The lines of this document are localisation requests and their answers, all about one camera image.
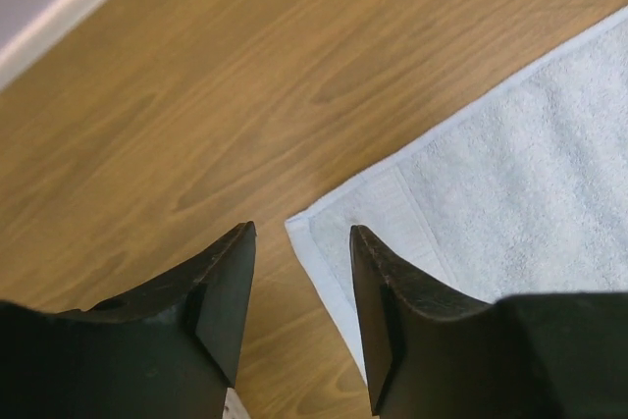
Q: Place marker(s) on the light blue towel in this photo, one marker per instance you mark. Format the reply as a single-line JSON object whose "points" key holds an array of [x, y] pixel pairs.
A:
{"points": [[523, 190]]}

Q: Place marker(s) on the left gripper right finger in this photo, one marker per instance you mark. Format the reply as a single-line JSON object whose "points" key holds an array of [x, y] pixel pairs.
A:
{"points": [[429, 350]]}

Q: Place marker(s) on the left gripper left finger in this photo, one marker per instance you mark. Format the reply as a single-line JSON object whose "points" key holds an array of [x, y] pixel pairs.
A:
{"points": [[168, 348]]}

